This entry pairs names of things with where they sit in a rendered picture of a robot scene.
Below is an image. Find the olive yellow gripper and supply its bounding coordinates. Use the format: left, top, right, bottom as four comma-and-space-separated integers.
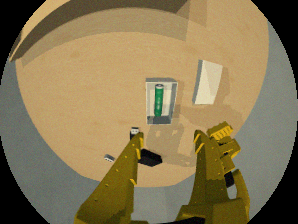
74, 130, 248, 224

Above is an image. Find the black usb flash drive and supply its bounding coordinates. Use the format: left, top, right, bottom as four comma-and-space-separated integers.
130, 127, 139, 140

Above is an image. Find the green battery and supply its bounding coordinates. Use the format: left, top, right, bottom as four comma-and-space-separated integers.
154, 84, 164, 116

